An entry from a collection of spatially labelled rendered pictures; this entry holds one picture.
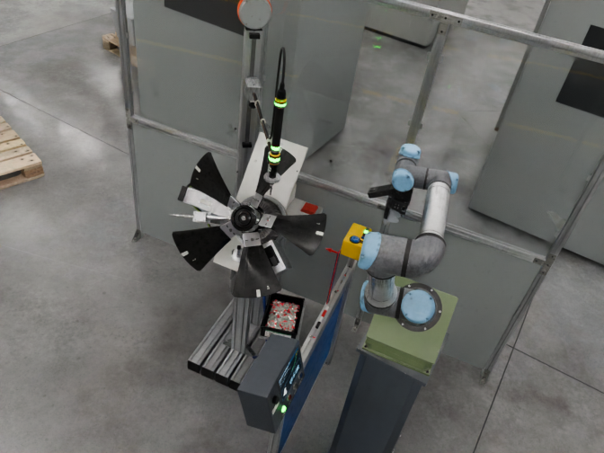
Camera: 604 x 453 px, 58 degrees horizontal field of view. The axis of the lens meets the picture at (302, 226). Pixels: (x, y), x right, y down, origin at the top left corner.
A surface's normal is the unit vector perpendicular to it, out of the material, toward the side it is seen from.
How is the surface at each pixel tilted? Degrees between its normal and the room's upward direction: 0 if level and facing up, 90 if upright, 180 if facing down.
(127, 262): 0
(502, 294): 90
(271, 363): 15
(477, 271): 90
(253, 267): 43
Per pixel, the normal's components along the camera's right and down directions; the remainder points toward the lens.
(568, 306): 0.12, -0.76
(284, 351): -0.11, -0.82
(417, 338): -0.18, -0.15
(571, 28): -0.52, 0.50
